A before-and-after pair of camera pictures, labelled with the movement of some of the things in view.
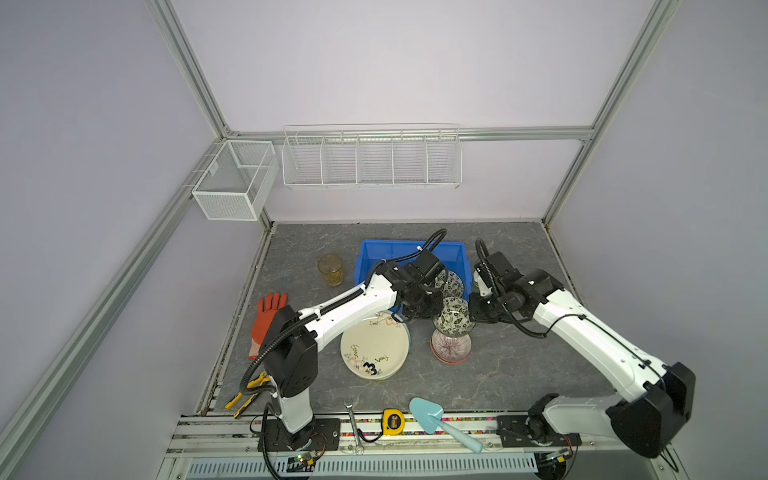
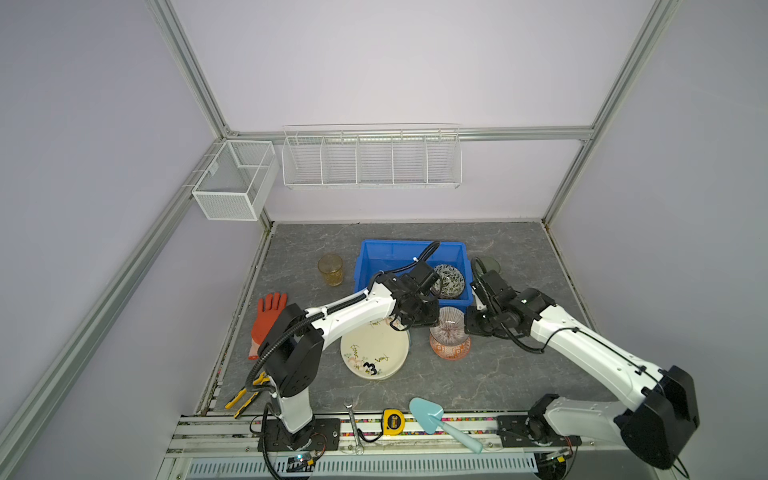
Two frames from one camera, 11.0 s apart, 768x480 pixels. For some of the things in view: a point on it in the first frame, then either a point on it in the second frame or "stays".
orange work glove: (263, 321) stays
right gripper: (475, 313) to (470, 324)
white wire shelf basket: (372, 156) stays
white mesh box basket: (236, 183) stays
